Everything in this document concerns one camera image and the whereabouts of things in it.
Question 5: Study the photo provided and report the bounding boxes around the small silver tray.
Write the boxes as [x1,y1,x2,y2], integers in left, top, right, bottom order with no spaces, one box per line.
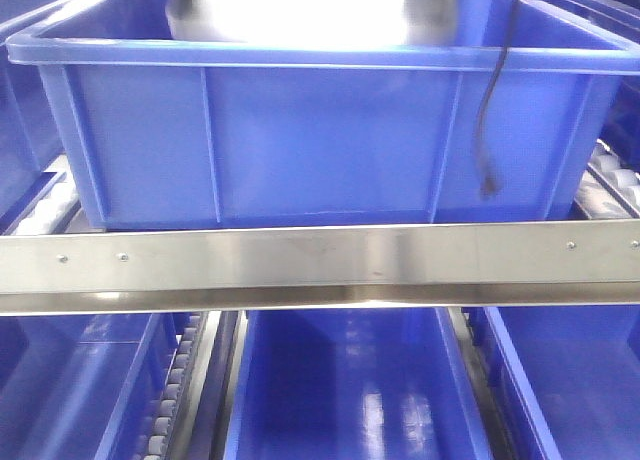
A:
[165,0,458,49]

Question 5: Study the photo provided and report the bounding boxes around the blue target box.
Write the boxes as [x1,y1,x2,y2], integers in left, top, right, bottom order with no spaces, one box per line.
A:
[7,0,639,230]

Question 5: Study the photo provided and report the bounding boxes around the lower middle blue bin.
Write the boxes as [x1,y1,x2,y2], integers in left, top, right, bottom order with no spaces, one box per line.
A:
[224,308,492,459]

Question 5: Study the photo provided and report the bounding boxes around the blue bin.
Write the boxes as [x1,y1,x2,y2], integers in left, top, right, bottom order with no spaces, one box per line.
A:
[474,305,639,459]
[1,0,71,214]
[1,314,177,459]
[224,308,492,459]

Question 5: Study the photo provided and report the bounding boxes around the lower roller track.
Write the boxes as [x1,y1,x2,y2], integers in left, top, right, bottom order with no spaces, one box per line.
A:
[133,312,209,459]

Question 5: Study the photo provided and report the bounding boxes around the steel shelf beam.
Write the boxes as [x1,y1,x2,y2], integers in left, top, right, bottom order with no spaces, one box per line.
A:
[1,219,639,315]

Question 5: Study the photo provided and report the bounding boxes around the right shelf roller track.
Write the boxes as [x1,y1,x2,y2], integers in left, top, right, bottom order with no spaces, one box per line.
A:
[572,140,639,220]

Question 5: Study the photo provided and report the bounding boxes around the lower right blue bin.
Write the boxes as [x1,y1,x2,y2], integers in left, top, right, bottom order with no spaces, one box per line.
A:
[474,305,639,459]

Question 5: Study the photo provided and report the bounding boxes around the lower left blue bin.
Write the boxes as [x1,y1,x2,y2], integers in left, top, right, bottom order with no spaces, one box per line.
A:
[1,314,177,459]

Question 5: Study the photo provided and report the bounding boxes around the upper left blue bin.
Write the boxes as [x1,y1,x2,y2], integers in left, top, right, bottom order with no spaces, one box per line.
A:
[1,0,71,214]

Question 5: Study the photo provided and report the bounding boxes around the black hanging cable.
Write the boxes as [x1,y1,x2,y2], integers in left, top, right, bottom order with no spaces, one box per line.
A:
[474,0,531,199]

